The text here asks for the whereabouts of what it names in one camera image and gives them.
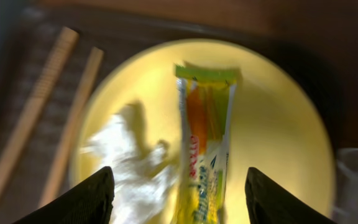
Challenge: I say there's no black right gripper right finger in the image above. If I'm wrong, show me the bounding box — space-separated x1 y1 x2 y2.
245 167 335 224

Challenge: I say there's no wooden chopstick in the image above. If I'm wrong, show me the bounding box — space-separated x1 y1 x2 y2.
38 47 104 208
0 27 79 196

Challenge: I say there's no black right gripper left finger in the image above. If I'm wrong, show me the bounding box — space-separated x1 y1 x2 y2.
14 166 114 224

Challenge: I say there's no yellow round plate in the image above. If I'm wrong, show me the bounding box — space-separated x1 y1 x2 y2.
70 39 335 223

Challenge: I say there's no clear plastic waste bin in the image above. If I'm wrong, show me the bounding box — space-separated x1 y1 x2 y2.
333 148 358 224

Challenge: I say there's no green yellow snack wrapper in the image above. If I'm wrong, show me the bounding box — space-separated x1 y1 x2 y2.
172 63 241 223

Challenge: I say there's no white tissue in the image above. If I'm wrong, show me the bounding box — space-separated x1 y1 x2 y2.
80 114 176 223

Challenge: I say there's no dark brown serving tray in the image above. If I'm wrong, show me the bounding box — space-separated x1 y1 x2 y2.
0 4 358 223

